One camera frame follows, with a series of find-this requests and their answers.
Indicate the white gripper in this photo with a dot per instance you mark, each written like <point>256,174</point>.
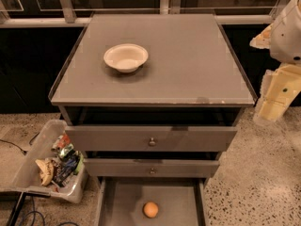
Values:
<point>287,38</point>

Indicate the red soda can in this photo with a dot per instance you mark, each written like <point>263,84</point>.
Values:
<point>60,143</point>

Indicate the orange fruit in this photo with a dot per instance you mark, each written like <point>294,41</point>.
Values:
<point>150,209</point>

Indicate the grey middle drawer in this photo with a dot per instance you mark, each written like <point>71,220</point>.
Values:
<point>160,168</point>

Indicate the dark blue snack packet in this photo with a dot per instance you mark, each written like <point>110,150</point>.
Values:
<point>64,170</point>

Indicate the white bowl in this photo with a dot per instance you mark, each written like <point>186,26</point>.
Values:
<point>125,58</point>

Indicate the grey drawer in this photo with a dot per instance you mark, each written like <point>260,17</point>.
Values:
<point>151,138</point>
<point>160,168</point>
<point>180,202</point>

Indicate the green snack packet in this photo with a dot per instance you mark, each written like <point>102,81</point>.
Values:
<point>66,151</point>

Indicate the grey top drawer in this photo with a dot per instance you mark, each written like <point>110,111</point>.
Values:
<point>151,138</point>

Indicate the grey drawer cabinet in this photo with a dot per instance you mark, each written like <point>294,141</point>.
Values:
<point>191,78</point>

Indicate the metal window frame rail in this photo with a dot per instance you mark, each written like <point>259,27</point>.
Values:
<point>58,13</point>

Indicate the tan crumpled paper bag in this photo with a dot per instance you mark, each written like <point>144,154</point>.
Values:
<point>46,170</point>

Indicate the grey bottom drawer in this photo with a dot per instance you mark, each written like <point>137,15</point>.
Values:
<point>180,202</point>

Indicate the clear plastic bin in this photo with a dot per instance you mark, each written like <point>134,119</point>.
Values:
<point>27,178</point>

